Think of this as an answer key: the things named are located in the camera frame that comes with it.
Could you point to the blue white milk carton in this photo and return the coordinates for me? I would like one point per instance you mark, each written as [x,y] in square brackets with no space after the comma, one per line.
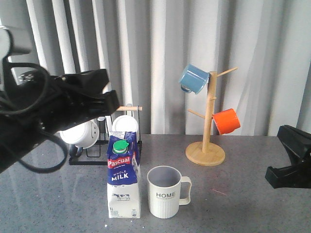
[123,196]

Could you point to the white ribbed mug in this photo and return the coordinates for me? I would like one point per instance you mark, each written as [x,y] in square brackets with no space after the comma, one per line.
[125,123]

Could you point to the wooden mug tree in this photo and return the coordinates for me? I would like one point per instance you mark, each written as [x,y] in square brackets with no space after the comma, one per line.
[204,152]

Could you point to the black wire mug rack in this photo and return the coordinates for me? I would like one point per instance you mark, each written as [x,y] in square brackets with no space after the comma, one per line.
[116,148]

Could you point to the orange enamel mug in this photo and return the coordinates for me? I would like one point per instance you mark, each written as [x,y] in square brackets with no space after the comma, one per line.
[226,121]

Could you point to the white smiley mug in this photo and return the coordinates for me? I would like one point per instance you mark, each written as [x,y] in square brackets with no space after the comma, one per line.
[81,137]

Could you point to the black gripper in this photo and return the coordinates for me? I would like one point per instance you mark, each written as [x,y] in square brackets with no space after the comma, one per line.
[21,132]

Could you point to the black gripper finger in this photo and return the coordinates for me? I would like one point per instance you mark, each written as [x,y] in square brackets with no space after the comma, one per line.
[296,142]
[294,176]

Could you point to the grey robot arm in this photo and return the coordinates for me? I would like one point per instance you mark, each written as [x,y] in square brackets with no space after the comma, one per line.
[34,105]

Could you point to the cream HOME mug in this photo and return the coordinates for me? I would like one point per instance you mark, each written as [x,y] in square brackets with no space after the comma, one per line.
[167,190]

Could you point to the blue enamel mug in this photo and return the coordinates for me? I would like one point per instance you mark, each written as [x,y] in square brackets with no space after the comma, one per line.
[193,79]

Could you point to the grey white curtain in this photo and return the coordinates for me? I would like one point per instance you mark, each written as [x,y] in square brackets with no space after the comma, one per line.
[146,44]

